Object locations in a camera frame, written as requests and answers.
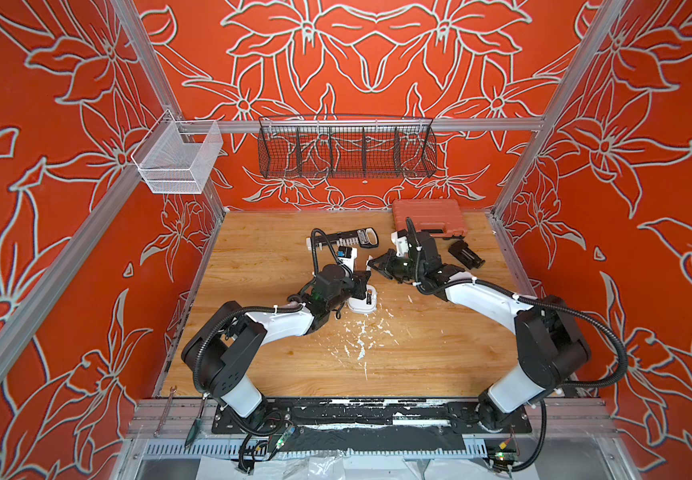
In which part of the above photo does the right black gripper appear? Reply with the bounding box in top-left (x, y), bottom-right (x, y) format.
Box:
top-left (372, 247), bottom-right (431, 282)

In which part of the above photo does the white alarm device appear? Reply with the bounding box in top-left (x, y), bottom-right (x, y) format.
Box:
top-left (347, 285), bottom-right (377, 315)

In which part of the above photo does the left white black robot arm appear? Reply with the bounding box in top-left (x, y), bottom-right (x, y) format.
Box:
top-left (181, 264), bottom-right (371, 434)

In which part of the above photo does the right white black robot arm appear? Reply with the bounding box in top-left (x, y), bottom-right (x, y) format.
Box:
top-left (368, 247), bottom-right (629, 432)

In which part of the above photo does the small black holder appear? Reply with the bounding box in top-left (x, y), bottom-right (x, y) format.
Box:
top-left (448, 240), bottom-right (486, 270)

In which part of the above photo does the red plastic tool case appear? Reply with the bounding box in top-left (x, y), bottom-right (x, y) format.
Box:
top-left (392, 199), bottom-right (468, 239)

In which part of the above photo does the black white hand tool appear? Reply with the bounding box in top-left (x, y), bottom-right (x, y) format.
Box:
top-left (315, 227), bottom-right (380, 249)

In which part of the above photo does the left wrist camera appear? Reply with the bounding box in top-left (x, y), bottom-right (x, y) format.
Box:
top-left (309, 228), bottom-right (353, 275)

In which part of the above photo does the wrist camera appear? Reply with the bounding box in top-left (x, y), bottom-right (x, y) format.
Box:
top-left (391, 217), bottom-right (422, 259)
top-left (309, 228), bottom-right (353, 275)

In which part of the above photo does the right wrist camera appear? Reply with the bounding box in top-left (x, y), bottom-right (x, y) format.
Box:
top-left (391, 217), bottom-right (422, 259)

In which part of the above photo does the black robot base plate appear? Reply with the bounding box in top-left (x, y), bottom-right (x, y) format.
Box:
top-left (212, 398), bottom-right (533, 436)

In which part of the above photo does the black wire wall basket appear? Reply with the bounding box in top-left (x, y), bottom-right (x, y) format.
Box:
top-left (257, 114), bottom-right (439, 180)

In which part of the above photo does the green handled screwdriver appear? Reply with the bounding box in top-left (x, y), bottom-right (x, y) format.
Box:
top-left (184, 398), bottom-right (207, 449)

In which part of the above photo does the white wire mesh basket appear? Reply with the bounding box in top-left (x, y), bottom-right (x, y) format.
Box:
top-left (132, 110), bottom-right (224, 194)

